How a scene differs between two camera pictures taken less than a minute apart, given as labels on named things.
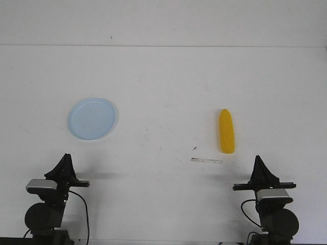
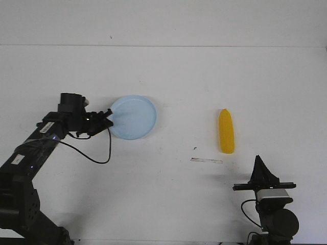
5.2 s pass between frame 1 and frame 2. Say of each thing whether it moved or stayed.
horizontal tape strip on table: stayed
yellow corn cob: stayed
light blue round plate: moved
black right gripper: stayed
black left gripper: moved
